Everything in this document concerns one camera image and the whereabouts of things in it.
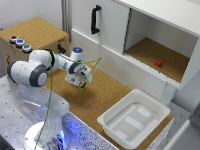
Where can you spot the white sliding door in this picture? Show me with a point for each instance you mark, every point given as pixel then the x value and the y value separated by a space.
pixel 101 23

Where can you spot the green button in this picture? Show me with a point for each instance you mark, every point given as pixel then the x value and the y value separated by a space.
pixel 26 48

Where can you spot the yellow block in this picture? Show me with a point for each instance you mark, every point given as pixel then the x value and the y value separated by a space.
pixel 82 86

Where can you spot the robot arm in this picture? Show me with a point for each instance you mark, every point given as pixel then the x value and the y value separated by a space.
pixel 30 71

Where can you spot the red button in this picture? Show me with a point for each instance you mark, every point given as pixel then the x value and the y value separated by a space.
pixel 13 39

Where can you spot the white cabinet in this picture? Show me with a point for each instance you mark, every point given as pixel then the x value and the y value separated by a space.
pixel 150 50

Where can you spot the blue button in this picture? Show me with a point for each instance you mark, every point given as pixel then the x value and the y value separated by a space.
pixel 20 42

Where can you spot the pink block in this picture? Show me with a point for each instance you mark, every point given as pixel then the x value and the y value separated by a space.
pixel 158 63

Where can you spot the white plastic box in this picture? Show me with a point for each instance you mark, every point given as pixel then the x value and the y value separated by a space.
pixel 135 118

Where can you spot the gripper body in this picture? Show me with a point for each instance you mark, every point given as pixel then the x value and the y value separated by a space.
pixel 76 77

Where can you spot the wooden drawer box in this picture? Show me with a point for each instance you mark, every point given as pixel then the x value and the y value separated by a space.
pixel 31 35

